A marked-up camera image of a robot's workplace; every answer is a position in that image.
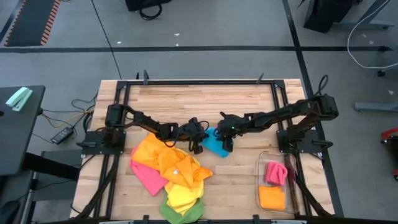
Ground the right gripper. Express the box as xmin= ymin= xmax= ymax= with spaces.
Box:
xmin=216 ymin=111 xmax=248 ymax=153

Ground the clear plastic bin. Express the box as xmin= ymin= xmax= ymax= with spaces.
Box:
xmin=254 ymin=151 xmax=301 ymax=214

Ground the black cable bundle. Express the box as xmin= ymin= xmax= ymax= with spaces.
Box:
xmin=294 ymin=169 xmax=332 ymax=218
xmin=74 ymin=154 xmax=121 ymax=219

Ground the red cart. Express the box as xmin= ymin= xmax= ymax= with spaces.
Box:
xmin=381 ymin=127 xmax=398 ymax=182

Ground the black desk leg frame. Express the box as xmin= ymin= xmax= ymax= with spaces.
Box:
xmin=23 ymin=149 xmax=83 ymax=202

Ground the black orange-edged floor mat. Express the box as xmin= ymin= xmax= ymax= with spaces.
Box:
xmin=3 ymin=0 xmax=62 ymax=47

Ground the black equipment box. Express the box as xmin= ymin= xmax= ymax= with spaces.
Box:
xmin=124 ymin=0 xmax=172 ymax=12

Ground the black aluminium table frame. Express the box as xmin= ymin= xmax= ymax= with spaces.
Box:
xmin=70 ymin=79 xmax=345 ymax=224

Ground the black desk base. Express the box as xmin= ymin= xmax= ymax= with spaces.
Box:
xmin=303 ymin=0 xmax=396 ymax=34

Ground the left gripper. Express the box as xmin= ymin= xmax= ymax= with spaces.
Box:
xmin=178 ymin=117 xmax=210 ymax=155

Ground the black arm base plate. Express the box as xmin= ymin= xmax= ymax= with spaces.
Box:
xmin=276 ymin=129 xmax=323 ymax=155
xmin=81 ymin=130 xmax=127 ymax=156

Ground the black side desk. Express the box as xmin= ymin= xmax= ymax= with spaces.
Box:
xmin=0 ymin=85 xmax=46 ymax=177

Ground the green microfiber towel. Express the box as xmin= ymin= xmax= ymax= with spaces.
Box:
xmin=159 ymin=195 xmax=205 ymax=224

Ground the blue microfiber towel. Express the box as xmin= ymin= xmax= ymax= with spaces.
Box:
xmin=201 ymin=126 xmax=231 ymax=159

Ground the coiled black cable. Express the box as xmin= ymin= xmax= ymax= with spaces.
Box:
xmin=138 ymin=2 xmax=163 ymax=21

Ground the yellow cable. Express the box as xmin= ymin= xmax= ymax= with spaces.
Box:
xmin=41 ymin=108 xmax=95 ymax=129

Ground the white floor cable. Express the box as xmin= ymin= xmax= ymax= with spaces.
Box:
xmin=346 ymin=0 xmax=398 ymax=70

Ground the grey desk foot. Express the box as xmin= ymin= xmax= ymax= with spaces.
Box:
xmin=354 ymin=101 xmax=398 ymax=113

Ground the yellow microfiber towel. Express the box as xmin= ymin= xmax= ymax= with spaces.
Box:
xmin=164 ymin=155 xmax=205 ymax=216

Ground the pink microfiber towel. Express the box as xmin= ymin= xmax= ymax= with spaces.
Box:
xmin=264 ymin=161 xmax=289 ymax=187
xmin=129 ymin=145 xmax=169 ymax=197

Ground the orange microfiber towel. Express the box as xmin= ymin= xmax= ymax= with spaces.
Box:
xmin=157 ymin=148 xmax=214 ymax=189
xmin=257 ymin=185 xmax=286 ymax=212
xmin=132 ymin=133 xmax=178 ymax=171

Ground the mint green stapler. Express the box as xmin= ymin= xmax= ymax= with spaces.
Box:
xmin=5 ymin=86 xmax=34 ymax=112

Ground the black power adapter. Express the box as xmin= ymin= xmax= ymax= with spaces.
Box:
xmin=50 ymin=126 xmax=75 ymax=146

